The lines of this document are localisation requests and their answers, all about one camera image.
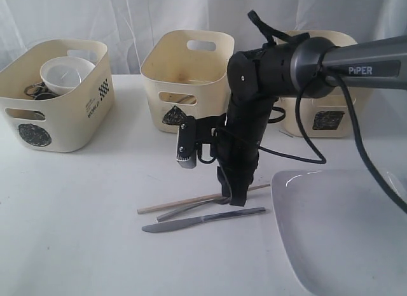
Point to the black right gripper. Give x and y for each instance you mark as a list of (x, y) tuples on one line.
[(237, 154)]

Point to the steel fork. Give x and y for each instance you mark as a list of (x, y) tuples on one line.
[(171, 214)]

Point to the wooden chopstick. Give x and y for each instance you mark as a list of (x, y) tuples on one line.
[(174, 204)]

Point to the white round bowl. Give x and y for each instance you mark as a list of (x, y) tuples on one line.
[(63, 74)]

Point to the steel mug with wire handle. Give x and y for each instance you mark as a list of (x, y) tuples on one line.
[(39, 92)]

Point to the steel spoon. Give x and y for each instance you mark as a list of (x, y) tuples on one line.
[(188, 99)]

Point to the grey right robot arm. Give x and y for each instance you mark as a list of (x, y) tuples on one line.
[(301, 67)]

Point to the steel table knife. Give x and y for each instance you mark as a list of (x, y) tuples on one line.
[(185, 223)]

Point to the cream bin with square mark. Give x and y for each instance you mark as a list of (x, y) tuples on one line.
[(328, 116)]

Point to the large white square plate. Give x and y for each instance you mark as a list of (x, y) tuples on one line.
[(341, 233)]

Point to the cream bin with triangle mark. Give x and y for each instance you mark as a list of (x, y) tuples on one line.
[(187, 62)]

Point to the cream bin with circle mark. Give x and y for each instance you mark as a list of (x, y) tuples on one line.
[(65, 123)]

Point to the white backdrop curtain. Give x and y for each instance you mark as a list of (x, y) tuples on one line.
[(131, 28)]

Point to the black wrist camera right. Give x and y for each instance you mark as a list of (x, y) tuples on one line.
[(193, 134)]

